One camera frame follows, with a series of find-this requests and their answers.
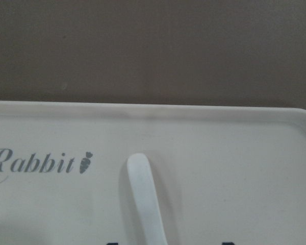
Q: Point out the white ceramic spoon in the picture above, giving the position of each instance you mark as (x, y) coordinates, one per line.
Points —
(145, 198)

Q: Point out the cream rectangular tray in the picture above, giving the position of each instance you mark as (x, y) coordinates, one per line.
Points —
(223, 175)

